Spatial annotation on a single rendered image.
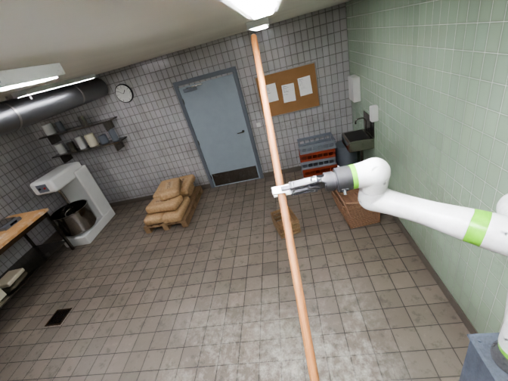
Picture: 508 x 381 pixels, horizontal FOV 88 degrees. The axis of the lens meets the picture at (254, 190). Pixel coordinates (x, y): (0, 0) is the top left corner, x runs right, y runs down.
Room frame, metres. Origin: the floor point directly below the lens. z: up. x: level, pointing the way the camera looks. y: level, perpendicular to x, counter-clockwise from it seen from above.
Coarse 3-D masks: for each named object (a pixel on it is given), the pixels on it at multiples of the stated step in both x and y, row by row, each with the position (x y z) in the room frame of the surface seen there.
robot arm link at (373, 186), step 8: (368, 160) 0.83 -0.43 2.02; (376, 160) 0.81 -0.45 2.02; (384, 160) 0.81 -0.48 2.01; (352, 168) 0.82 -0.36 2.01; (360, 168) 0.81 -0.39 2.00; (368, 168) 0.80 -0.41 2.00; (376, 168) 0.79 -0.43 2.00; (384, 168) 0.78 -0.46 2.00; (360, 176) 0.79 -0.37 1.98; (368, 176) 0.78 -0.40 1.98; (376, 176) 0.77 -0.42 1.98; (384, 176) 0.77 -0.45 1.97; (360, 184) 0.79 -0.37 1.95; (368, 184) 0.79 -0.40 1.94; (376, 184) 0.78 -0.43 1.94; (384, 184) 0.78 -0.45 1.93; (368, 192) 0.80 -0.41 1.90; (376, 192) 0.79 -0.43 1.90; (384, 192) 0.79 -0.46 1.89
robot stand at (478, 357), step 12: (468, 336) 0.57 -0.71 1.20; (480, 336) 0.56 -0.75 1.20; (492, 336) 0.55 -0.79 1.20; (468, 348) 0.57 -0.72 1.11; (480, 348) 0.52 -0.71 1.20; (468, 360) 0.55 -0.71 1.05; (480, 360) 0.50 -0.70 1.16; (492, 360) 0.47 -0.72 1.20; (468, 372) 0.54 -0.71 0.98; (480, 372) 0.48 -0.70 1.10; (492, 372) 0.44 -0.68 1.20; (504, 372) 0.43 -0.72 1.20
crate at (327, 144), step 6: (330, 132) 4.38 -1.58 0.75; (300, 138) 4.51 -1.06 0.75; (306, 138) 4.49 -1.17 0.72; (324, 138) 4.43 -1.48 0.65; (330, 138) 4.41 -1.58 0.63; (300, 144) 4.51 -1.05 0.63; (306, 144) 4.49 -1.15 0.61; (312, 144) 4.10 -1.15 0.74; (318, 144) 4.08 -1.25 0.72; (324, 144) 4.26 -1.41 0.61; (330, 144) 4.19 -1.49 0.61; (300, 150) 4.30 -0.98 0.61; (306, 150) 4.23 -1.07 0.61; (312, 150) 4.10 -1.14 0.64; (318, 150) 4.08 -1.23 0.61
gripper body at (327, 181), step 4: (324, 172) 0.86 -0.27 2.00; (328, 172) 0.85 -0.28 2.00; (332, 172) 0.84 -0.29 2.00; (324, 176) 0.84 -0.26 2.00; (328, 176) 0.83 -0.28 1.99; (332, 176) 0.83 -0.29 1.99; (324, 180) 0.83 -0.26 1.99; (328, 180) 0.82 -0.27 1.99; (332, 180) 0.82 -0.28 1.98; (312, 184) 0.84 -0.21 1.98; (316, 184) 0.84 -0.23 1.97; (320, 184) 0.84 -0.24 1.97; (324, 184) 0.84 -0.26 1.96; (328, 184) 0.82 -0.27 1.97; (332, 184) 0.81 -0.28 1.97; (312, 188) 0.86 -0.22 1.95; (320, 188) 0.87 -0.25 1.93; (328, 188) 0.82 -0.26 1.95; (332, 188) 0.82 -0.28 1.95
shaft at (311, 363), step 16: (256, 48) 1.40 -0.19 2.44; (256, 64) 1.33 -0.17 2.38; (272, 128) 1.08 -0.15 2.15; (272, 144) 1.02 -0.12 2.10; (272, 160) 0.98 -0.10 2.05; (288, 224) 0.77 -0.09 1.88; (288, 240) 0.73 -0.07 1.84; (304, 304) 0.57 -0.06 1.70; (304, 320) 0.54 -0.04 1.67; (304, 336) 0.50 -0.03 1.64
